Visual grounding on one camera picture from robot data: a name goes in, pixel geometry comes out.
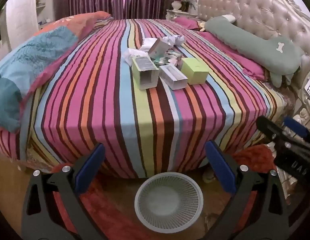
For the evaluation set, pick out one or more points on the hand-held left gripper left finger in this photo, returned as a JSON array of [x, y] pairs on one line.
[[91, 167]]

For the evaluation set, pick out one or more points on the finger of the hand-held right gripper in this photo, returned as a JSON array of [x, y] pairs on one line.
[[294, 126], [270, 130]]

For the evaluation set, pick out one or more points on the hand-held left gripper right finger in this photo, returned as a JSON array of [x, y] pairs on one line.
[[220, 167]]

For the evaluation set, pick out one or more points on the grey mesh wastebasket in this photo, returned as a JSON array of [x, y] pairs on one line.
[[167, 205]]

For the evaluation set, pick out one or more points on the yellow-green box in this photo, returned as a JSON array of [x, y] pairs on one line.
[[195, 70]]

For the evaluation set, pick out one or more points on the white and grey box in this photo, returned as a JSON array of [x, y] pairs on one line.
[[173, 78]]

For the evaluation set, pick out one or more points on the green and white box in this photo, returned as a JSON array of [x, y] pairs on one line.
[[145, 67]]

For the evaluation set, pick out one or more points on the green patterned tissue pack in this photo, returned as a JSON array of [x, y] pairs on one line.
[[170, 58]]

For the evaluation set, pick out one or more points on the clear plastic wrapper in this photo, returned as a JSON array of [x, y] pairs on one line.
[[131, 53]]

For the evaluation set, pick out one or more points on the white paper ball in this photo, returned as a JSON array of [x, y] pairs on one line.
[[180, 40], [168, 40]]

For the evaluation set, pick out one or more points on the grey carton box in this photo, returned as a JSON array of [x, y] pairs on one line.
[[157, 48]]

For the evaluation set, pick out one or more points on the ornate cream nightstand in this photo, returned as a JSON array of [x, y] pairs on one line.
[[305, 105]]

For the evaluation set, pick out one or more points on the red rug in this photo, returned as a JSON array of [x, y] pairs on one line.
[[115, 220]]

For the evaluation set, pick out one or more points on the pink pillow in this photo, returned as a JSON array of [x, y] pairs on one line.
[[245, 62], [187, 22]]

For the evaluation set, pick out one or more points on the striped bed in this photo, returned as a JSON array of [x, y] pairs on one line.
[[95, 92]]

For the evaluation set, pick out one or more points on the green dog-shaped pillow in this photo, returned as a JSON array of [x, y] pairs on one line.
[[257, 45]]

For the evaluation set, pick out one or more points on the yellow plush toy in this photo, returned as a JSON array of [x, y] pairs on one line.
[[201, 26]]

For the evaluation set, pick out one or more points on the tufted cream headboard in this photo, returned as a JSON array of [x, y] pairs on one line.
[[257, 5]]

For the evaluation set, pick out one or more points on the blue and orange quilt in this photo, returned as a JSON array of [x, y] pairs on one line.
[[32, 55]]

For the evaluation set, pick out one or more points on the cream bedside table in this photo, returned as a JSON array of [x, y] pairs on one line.
[[180, 14]]

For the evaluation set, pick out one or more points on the dark green plant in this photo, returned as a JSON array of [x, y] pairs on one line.
[[188, 3]]

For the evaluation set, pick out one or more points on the white vase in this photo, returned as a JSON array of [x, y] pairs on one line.
[[176, 5]]

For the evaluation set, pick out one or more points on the white cabinet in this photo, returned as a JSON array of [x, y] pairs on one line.
[[22, 10]]

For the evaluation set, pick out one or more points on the white wall shelf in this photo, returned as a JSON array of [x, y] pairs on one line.
[[41, 5]]

